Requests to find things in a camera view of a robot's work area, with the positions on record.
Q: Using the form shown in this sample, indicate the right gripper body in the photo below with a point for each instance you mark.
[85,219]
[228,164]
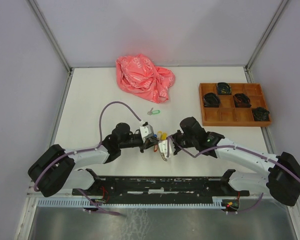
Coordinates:
[180,139]

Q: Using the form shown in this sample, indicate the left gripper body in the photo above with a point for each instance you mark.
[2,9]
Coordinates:
[144,145]

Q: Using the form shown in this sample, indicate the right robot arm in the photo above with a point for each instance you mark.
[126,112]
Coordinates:
[276,175]

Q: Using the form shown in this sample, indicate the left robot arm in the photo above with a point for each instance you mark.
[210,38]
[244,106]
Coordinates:
[58,168]

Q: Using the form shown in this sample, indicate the key with green tag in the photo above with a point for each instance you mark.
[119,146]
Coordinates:
[153,111]

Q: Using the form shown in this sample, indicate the black coiled item left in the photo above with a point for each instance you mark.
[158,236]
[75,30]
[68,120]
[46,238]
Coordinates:
[211,100]

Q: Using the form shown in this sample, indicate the black coiled item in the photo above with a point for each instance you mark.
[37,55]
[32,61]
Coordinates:
[241,100]
[260,114]
[211,100]
[223,88]

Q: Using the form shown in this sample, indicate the wooden compartment tray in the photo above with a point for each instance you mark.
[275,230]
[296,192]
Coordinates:
[233,105]

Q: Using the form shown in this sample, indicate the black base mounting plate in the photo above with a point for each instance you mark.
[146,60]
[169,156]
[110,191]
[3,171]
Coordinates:
[161,190]

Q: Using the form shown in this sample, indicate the black coiled item top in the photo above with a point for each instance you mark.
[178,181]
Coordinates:
[223,88]

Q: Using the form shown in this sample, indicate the crumpled pink plastic bag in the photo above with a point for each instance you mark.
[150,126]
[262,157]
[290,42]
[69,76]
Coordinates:
[139,76]

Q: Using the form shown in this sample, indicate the black coiled item middle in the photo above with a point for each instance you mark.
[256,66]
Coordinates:
[241,100]

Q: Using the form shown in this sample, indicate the black coiled item right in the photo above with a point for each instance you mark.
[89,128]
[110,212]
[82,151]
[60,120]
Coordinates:
[260,114]

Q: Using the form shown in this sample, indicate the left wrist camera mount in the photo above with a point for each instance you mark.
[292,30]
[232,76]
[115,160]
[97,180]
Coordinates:
[146,130]

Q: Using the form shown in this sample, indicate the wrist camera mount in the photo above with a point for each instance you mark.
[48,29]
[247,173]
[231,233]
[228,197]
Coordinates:
[146,130]
[164,149]

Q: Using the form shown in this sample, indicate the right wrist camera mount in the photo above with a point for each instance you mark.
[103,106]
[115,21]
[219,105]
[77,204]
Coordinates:
[164,149]

